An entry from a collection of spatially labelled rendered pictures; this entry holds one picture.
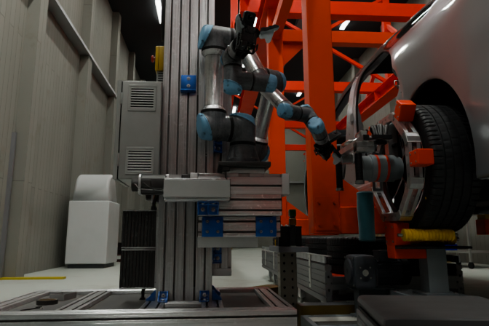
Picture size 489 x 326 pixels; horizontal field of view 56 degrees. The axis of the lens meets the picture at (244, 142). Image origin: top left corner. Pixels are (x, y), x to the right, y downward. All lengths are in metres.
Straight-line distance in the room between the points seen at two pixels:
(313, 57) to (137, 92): 1.24
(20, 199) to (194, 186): 5.04
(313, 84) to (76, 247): 6.32
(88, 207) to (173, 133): 6.36
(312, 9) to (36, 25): 4.98
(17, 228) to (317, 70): 4.84
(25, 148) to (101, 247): 2.44
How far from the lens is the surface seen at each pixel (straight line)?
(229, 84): 1.79
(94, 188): 8.56
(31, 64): 7.13
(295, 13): 5.95
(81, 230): 8.49
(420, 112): 2.36
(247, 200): 1.98
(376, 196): 2.65
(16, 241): 6.72
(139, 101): 2.21
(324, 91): 2.91
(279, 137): 4.78
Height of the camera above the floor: 0.50
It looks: 12 degrees up
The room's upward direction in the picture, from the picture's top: straight up
